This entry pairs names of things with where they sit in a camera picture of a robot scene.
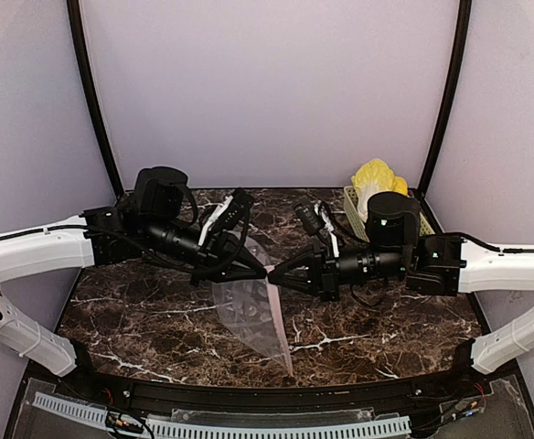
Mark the left black frame post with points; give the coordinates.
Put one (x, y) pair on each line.
(79, 42)

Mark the right black frame post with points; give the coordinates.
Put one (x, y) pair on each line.
(449, 91)

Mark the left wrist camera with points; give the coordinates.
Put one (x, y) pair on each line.
(227, 214)

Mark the black frame post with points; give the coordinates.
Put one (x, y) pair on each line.
(449, 91)
(79, 42)

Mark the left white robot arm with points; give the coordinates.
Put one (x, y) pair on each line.
(156, 221)

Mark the white slotted cable duct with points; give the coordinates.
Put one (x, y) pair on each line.
(197, 424)

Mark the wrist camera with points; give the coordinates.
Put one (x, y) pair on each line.
(227, 214)
(316, 223)

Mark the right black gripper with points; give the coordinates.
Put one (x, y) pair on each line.
(325, 271)

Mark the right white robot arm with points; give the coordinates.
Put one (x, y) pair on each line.
(441, 264)

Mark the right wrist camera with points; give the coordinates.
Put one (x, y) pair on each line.
(316, 223)

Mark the green perforated plastic basket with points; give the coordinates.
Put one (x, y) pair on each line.
(358, 225)

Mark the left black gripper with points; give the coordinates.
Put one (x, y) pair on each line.
(215, 257)

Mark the clear zip top bag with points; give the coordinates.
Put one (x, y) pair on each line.
(252, 312)

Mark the black front table rail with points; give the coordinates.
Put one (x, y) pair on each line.
(221, 380)

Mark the yellow toy lemon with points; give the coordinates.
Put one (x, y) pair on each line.
(400, 186)

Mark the toy napa cabbage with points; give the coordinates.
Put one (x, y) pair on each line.
(372, 178)

